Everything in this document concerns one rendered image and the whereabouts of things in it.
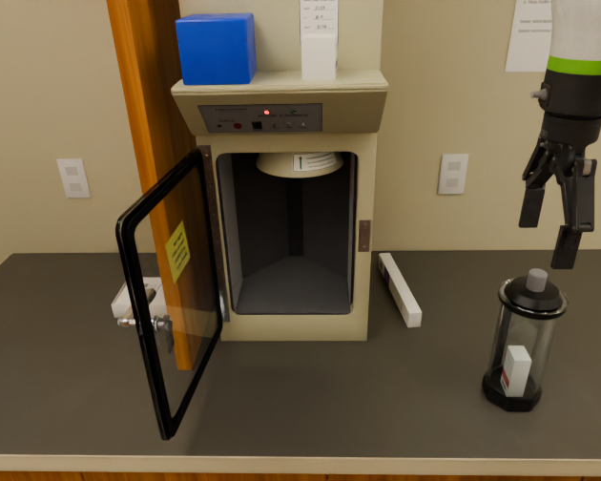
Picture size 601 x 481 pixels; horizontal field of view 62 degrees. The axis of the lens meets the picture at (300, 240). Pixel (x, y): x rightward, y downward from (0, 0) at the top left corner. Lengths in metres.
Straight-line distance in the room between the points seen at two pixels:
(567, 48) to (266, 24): 0.44
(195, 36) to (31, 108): 0.82
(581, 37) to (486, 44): 0.63
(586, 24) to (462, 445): 0.66
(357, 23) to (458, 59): 0.53
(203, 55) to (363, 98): 0.24
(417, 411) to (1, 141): 1.25
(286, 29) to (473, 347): 0.74
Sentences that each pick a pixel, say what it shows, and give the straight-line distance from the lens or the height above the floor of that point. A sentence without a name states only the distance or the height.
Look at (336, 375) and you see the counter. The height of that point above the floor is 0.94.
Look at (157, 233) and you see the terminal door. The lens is 0.76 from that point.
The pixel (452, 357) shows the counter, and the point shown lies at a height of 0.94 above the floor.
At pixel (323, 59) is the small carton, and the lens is 0.79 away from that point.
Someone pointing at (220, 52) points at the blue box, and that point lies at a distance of 0.78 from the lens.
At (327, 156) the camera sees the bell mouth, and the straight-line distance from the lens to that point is 0.97.
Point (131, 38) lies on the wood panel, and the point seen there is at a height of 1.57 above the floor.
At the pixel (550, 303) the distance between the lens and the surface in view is 0.91.
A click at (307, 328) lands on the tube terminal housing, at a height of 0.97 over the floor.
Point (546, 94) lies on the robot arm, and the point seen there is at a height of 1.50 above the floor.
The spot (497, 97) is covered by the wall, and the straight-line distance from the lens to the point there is 1.41.
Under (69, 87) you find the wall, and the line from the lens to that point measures 1.47.
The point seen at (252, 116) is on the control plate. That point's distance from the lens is 0.83.
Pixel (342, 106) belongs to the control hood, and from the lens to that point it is 0.81.
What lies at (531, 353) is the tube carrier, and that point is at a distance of 0.96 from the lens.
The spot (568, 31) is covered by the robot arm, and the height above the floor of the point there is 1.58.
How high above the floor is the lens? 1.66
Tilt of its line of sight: 28 degrees down
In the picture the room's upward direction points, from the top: 2 degrees counter-clockwise
